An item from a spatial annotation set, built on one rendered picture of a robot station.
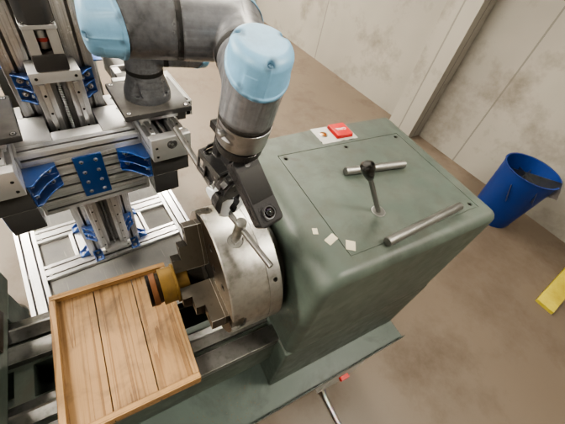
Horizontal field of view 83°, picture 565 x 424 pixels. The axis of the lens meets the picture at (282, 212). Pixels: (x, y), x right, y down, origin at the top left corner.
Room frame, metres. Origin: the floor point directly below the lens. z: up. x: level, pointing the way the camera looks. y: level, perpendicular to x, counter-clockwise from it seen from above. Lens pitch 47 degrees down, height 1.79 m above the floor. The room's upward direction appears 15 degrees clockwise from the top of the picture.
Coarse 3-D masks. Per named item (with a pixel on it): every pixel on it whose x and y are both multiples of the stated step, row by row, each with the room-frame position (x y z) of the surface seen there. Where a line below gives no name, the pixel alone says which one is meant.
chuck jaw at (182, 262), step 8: (184, 224) 0.43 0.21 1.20; (192, 224) 0.43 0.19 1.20; (200, 224) 0.44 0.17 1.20; (184, 232) 0.41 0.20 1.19; (192, 232) 0.42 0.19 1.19; (200, 232) 0.43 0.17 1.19; (184, 240) 0.42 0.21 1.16; (192, 240) 0.41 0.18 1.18; (200, 240) 0.42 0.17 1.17; (184, 248) 0.39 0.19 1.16; (192, 248) 0.40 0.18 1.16; (200, 248) 0.41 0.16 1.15; (176, 256) 0.39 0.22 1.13; (184, 256) 0.38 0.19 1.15; (192, 256) 0.39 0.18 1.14; (200, 256) 0.40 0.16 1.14; (176, 264) 0.36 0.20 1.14; (184, 264) 0.37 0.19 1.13; (192, 264) 0.38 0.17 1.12; (200, 264) 0.39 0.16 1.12; (176, 272) 0.35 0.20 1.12
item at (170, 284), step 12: (168, 264) 0.37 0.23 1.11; (144, 276) 0.33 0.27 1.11; (156, 276) 0.33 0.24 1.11; (168, 276) 0.33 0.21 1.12; (180, 276) 0.35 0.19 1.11; (156, 288) 0.30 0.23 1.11; (168, 288) 0.31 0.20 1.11; (180, 288) 0.33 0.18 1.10; (156, 300) 0.29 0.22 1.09; (168, 300) 0.30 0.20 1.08; (180, 300) 0.31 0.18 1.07
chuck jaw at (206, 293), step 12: (192, 288) 0.33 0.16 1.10; (204, 288) 0.34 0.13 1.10; (216, 288) 0.35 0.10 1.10; (192, 300) 0.31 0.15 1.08; (204, 300) 0.31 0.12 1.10; (216, 300) 0.32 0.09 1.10; (204, 312) 0.30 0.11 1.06; (216, 312) 0.29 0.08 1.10; (228, 312) 0.30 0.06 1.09; (216, 324) 0.27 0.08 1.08; (240, 324) 0.29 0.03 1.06
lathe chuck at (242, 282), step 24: (192, 216) 0.50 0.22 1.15; (216, 216) 0.45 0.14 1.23; (240, 216) 0.46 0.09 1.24; (216, 240) 0.38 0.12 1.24; (216, 264) 0.36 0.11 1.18; (240, 264) 0.36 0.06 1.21; (264, 264) 0.38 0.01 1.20; (240, 288) 0.32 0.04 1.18; (264, 288) 0.34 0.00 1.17; (240, 312) 0.29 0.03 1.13; (264, 312) 0.32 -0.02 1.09
